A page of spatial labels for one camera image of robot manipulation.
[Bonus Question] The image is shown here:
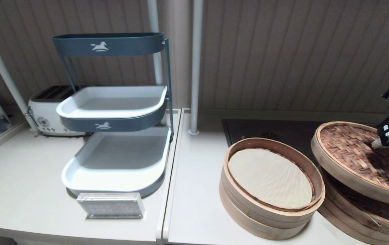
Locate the woven bamboo steamer lid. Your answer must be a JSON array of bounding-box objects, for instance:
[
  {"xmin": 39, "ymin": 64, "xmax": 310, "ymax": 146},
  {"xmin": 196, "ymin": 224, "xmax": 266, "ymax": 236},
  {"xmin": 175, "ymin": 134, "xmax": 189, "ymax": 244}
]
[{"xmin": 311, "ymin": 121, "xmax": 389, "ymax": 206}]

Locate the right bamboo steamer with lid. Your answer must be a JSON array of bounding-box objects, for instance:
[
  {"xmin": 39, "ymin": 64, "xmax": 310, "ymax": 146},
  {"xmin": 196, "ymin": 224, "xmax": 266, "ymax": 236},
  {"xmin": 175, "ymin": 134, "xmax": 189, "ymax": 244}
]
[{"xmin": 320, "ymin": 168, "xmax": 389, "ymax": 237}]

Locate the white mesh steamer liner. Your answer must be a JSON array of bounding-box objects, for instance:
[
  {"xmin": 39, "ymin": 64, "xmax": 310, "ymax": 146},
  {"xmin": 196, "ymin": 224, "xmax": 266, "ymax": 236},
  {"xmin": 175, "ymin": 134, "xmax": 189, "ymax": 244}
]
[{"xmin": 228, "ymin": 148, "xmax": 313, "ymax": 209}]

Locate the tall bamboo steamer basket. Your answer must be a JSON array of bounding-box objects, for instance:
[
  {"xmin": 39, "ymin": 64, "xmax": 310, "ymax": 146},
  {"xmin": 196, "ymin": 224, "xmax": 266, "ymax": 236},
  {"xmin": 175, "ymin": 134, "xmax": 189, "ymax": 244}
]
[{"xmin": 219, "ymin": 137, "xmax": 325, "ymax": 241}]

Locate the black glass induction cooktop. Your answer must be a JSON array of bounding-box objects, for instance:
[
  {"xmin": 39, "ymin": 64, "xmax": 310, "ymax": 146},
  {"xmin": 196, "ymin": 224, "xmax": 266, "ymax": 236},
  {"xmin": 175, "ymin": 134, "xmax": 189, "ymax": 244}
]
[{"xmin": 221, "ymin": 118, "xmax": 385, "ymax": 160}]

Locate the straight white pole with foot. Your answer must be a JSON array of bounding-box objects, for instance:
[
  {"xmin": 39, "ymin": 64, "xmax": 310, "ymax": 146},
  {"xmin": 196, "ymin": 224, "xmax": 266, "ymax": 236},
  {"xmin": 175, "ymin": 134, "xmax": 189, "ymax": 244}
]
[{"xmin": 188, "ymin": 0, "xmax": 204, "ymax": 135}]

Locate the white pole behind rack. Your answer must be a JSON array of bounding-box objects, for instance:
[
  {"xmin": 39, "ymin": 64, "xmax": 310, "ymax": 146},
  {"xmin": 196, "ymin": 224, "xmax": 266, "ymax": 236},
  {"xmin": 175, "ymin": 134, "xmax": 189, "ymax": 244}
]
[{"xmin": 147, "ymin": 0, "xmax": 168, "ymax": 126}]

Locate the large white-lined grey tray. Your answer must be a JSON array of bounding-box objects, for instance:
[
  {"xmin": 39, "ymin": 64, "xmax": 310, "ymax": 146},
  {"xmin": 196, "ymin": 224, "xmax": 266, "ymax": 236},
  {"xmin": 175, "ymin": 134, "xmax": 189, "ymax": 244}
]
[{"xmin": 61, "ymin": 127, "xmax": 172, "ymax": 198}]

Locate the dark grey rack tray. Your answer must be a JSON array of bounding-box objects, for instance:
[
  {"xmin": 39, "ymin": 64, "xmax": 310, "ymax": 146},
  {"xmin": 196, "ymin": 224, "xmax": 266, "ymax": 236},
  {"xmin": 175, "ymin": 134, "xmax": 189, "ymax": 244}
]
[{"xmin": 52, "ymin": 33, "xmax": 165, "ymax": 58}]

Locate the grey tray with horse logo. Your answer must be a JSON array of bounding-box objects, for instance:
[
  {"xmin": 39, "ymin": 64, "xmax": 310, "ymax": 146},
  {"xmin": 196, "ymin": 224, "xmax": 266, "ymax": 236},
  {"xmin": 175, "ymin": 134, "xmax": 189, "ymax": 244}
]
[{"xmin": 56, "ymin": 86, "xmax": 168, "ymax": 133}]

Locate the clear acrylic sign holder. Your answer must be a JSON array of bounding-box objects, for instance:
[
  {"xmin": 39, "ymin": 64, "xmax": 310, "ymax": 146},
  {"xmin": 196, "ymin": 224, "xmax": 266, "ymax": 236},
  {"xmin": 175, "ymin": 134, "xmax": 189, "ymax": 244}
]
[{"xmin": 77, "ymin": 192, "xmax": 145, "ymax": 219}]

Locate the white retro toaster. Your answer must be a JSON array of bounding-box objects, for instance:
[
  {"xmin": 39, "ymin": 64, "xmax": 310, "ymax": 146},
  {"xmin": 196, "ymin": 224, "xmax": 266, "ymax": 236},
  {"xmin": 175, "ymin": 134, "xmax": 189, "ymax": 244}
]
[{"xmin": 27, "ymin": 84, "xmax": 95, "ymax": 137}]

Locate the long slanted white pole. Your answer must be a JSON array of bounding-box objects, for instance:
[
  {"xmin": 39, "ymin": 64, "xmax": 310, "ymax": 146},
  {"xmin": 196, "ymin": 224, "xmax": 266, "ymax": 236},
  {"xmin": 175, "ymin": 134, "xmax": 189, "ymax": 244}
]
[{"xmin": 0, "ymin": 7, "xmax": 38, "ymax": 132}]

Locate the dark grey rack frame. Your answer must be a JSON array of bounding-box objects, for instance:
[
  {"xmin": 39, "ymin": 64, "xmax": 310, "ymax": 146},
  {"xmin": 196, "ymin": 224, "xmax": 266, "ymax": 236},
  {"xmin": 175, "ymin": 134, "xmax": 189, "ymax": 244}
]
[{"xmin": 60, "ymin": 38, "xmax": 175, "ymax": 143}]

